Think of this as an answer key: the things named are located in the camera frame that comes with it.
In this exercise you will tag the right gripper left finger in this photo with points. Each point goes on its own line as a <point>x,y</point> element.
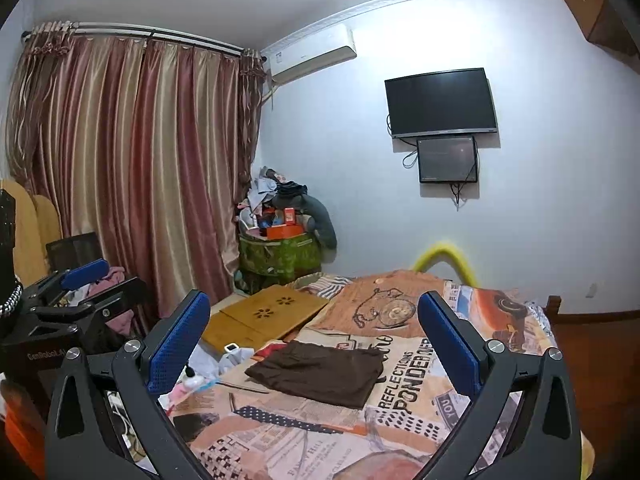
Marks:
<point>81,442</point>

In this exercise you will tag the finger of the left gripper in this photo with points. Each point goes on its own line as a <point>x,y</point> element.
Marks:
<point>91,272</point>

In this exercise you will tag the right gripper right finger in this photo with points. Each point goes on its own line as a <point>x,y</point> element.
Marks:
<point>543,441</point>

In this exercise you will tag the brown t-shirt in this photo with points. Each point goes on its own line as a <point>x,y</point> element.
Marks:
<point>327,375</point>

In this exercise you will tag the pink clothes pile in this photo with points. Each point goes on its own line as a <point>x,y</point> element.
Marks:
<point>107,287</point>

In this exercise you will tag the black mesh chair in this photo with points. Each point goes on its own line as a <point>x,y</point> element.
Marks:
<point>72,252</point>

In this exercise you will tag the striped red gold curtain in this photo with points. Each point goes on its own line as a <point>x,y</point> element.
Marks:
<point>144,142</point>

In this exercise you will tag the pile of white papers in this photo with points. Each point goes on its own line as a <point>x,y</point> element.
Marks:
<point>206,363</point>

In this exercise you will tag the green patterned storage bag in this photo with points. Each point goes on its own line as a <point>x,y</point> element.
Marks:
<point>267,262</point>

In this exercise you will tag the orange box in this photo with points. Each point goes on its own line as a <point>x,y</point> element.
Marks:
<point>284,231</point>

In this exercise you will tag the grey plush toy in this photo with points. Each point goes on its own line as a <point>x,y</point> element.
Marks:
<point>294,195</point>

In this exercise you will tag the white air conditioner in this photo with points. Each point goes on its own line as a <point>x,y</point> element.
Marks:
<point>316,52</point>

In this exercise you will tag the wooden overhead cabinet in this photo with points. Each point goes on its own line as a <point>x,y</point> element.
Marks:
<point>602,26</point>

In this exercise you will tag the wooden bed post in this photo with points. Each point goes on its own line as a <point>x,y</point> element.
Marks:
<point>552,307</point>

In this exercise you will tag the white wall socket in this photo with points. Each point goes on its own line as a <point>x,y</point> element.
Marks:
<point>592,290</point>

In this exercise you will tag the black wall television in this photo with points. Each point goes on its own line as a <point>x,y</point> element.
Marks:
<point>441,103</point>

